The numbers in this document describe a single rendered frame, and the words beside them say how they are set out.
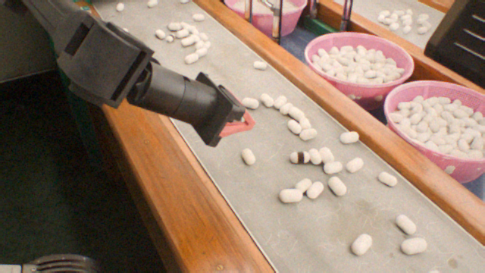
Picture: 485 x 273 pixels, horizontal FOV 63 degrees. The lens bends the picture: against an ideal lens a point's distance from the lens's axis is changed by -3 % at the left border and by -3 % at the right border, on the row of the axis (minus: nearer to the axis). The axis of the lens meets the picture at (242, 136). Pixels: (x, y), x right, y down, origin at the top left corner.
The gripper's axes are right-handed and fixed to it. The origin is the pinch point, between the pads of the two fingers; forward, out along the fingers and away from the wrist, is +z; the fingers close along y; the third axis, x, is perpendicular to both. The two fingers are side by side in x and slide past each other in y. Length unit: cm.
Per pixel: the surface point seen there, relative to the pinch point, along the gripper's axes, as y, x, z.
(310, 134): 4.7, -0.8, 20.3
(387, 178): -11.5, -3.7, 24.0
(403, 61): 17, -25, 51
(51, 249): 68, 96, 19
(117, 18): 81, 11, 8
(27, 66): 182, 76, 16
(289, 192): -6.3, 6.5, 10.3
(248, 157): 4.6, 7.5, 9.4
